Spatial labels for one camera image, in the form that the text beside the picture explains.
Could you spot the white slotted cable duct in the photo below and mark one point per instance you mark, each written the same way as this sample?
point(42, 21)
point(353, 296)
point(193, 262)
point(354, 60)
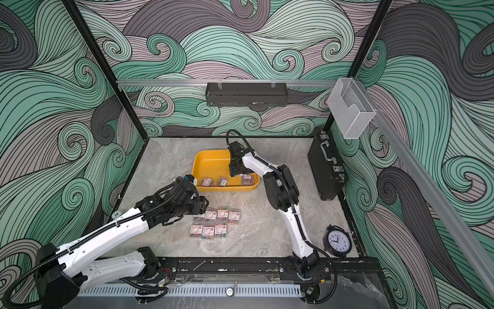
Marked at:
point(202, 290)

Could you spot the clear acrylic wall holder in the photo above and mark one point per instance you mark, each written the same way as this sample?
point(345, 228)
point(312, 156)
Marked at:
point(350, 105)

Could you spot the black round alarm clock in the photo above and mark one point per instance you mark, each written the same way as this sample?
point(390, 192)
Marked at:
point(337, 242)

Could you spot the black briefcase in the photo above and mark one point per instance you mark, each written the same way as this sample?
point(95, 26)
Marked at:
point(326, 165)

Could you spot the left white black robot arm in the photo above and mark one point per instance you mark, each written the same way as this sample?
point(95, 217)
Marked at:
point(61, 273)

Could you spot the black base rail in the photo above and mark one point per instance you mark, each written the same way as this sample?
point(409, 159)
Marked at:
point(184, 269)

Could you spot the small clear plastic bottle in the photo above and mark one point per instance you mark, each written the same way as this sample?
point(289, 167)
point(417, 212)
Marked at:
point(116, 215)

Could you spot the paper clip box barcode side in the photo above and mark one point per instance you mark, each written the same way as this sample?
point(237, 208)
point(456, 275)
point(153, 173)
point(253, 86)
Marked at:
point(222, 181)

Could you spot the paper clip box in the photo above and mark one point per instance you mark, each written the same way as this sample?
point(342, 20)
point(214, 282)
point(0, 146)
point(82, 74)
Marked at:
point(199, 218)
point(247, 180)
point(211, 215)
point(220, 230)
point(222, 214)
point(234, 216)
point(207, 182)

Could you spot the yellow plastic storage tray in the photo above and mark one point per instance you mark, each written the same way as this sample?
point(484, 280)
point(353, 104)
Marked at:
point(213, 164)

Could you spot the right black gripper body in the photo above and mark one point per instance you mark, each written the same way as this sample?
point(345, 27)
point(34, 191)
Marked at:
point(236, 170)

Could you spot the aluminium rail right wall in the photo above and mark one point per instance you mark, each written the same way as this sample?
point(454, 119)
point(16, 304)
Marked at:
point(468, 243)

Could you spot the aluminium rail wall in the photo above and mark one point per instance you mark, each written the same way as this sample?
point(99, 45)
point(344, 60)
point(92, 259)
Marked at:
point(468, 243)
point(174, 82)

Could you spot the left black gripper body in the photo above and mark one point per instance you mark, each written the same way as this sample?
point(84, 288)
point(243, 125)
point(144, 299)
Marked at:
point(193, 206)

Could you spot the paper clip box removed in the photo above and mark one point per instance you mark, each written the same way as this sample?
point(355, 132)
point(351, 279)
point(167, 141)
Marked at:
point(196, 231)
point(208, 232)

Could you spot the aluminium rail back wall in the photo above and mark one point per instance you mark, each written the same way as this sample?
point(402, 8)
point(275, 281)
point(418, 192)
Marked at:
point(174, 82)

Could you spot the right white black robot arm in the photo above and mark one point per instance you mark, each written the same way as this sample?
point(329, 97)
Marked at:
point(282, 193)

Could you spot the black wall-mounted tray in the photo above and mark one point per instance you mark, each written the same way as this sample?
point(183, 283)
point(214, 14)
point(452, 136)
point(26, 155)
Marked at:
point(250, 94)

